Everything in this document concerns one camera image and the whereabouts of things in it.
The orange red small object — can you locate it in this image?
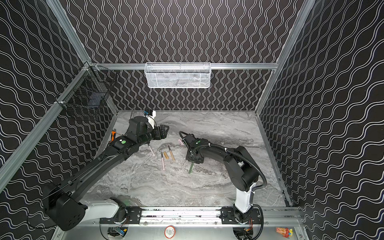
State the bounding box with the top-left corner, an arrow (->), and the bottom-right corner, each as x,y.
276,227 -> 293,238

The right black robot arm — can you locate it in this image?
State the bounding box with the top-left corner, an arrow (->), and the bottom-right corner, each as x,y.
179,131 -> 267,224

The white mesh wire basket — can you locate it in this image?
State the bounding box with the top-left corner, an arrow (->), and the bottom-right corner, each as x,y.
144,62 -> 212,89

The green pen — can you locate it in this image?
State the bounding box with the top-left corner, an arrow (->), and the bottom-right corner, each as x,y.
188,163 -> 194,174

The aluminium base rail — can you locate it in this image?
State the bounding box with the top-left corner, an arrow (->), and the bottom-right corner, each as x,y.
69,204 -> 301,228

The orange handled adjustable wrench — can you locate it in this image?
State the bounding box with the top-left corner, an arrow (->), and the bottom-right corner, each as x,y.
110,129 -> 117,142

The black wire basket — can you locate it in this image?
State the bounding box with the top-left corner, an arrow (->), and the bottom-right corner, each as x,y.
58,62 -> 118,122

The red white round sticker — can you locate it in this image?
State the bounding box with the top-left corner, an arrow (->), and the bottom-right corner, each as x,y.
164,226 -> 176,239

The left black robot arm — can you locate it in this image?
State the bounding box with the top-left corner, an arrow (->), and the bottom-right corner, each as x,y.
43,116 -> 170,231

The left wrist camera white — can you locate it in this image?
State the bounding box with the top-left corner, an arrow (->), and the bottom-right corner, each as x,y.
144,109 -> 156,125

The tan pen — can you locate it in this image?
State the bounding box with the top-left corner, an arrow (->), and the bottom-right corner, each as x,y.
168,145 -> 176,162

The pink pen lower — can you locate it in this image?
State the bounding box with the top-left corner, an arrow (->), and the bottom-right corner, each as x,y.
161,152 -> 166,171

